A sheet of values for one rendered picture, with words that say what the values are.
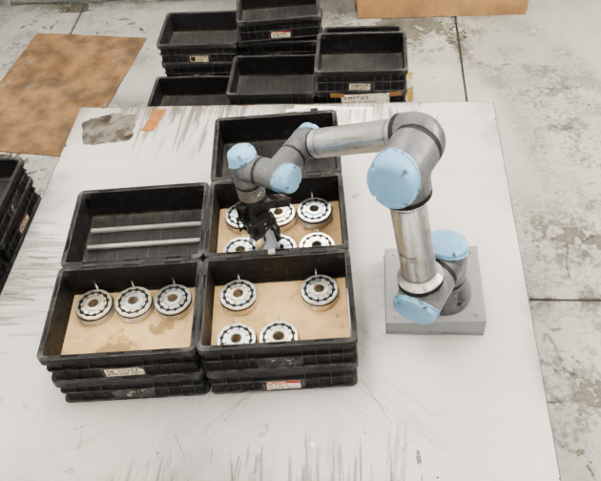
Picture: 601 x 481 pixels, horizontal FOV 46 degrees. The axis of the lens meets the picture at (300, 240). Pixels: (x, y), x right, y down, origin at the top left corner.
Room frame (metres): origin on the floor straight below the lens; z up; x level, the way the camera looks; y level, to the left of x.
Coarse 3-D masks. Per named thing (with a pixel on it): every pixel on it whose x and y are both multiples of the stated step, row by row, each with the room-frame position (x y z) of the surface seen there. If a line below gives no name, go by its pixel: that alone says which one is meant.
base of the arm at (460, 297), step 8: (456, 288) 1.12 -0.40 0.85; (464, 288) 1.14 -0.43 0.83; (456, 296) 1.12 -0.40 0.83; (464, 296) 1.13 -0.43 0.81; (448, 304) 1.11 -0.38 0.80; (456, 304) 1.12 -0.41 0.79; (464, 304) 1.12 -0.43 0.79; (440, 312) 1.11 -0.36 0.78; (448, 312) 1.10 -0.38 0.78; (456, 312) 1.11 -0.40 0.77
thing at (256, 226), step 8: (240, 200) 1.35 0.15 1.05; (264, 200) 1.34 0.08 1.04; (240, 208) 1.32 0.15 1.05; (248, 208) 1.32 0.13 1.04; (256, 208) 1.34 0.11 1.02; (240, 216) 1.34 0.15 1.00; (248, 216) 1.34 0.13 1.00; (256, 216) 1.34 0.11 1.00; (264, 216) 1.34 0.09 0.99; (272, 216) 1.34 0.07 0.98; (248, 224) 1.31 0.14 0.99; (256, 224) 1.31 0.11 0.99; (264, 224) 1.33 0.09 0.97; (272, 224) 1.34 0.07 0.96; (248, 232) 1.32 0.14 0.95; (256, 232) 1.31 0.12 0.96; (264, 232) 1.32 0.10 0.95; (256, 240) 1.29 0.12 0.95
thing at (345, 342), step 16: (240, 256) 1.26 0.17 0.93; (256, 256) 1.25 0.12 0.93; (272, 256) 1.24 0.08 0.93; (288, 256) 1.24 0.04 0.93; (304, 256) 1.24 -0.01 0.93; (352, 288) 1.11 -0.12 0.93; (352, 304) 1.05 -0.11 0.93; (352, 320) 1.02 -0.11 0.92; (352, 336) 0.96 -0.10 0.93; (208, 352) 0.97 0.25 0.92; (224, 352) 0.96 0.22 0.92; (240, 352) 0.96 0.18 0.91; (256, 352) 0.96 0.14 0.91
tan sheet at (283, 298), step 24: (216, 288) 1.23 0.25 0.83; (264, 288) 1.21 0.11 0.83; (288, 288) 1.21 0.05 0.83; (216, 312) 1.15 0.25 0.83; (264, 312) 1.13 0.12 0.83; (288, 312) 1.12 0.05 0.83; (312, 312) 1.12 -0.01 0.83; (336, 312) 1.11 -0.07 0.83; (216, 336) 1.07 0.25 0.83; (312, 336) 1.04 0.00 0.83; (336, 336) 1.03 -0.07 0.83
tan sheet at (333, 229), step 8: (296, 208) 1.51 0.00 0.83; (336, 208) 1.49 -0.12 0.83; (224, 216) 1.51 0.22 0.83; (336, 216) 1.46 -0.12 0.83; (224, 224) 1.47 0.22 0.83; (296, 224) 1.44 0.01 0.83; (328, 224) 1.43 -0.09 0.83; (336, 224) 1.42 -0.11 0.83; (224, 232) 1.44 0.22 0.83; (232, 232) 1.44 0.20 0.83; (280, 232) 1.42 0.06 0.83; (288, 232) 1.42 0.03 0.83; (296, 232) 1.41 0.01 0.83; (304, 232) 1.41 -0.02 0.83; (312, 232) 1.40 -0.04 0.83; (320, 232) 1.40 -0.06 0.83; (328, 232) 1.40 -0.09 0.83; (336, 232) 1.39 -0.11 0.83; (224, 240) 1.41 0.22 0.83; (296, 240) 1.38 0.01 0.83; (336, 240) 1.36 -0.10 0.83
